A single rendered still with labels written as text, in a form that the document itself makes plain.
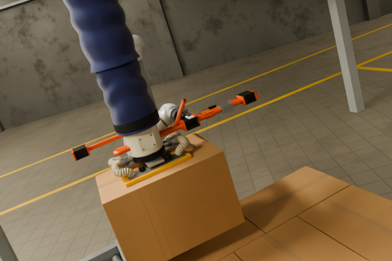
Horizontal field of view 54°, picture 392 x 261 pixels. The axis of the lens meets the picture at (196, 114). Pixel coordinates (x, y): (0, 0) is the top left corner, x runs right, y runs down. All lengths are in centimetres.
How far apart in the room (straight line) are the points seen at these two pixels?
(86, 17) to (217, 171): 91
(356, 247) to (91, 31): 150
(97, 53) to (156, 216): 78
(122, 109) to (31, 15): 951
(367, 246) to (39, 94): 1032
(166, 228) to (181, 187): 20
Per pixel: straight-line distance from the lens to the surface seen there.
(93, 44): 174
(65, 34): 1092
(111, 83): 177
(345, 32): 468
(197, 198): 186
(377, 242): 196
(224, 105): 200
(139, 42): 257
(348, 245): 196
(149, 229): 185
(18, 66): 1151
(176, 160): 185
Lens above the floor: 176
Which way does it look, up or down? 16 degrees down
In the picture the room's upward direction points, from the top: 18 degrees counter-clockwise
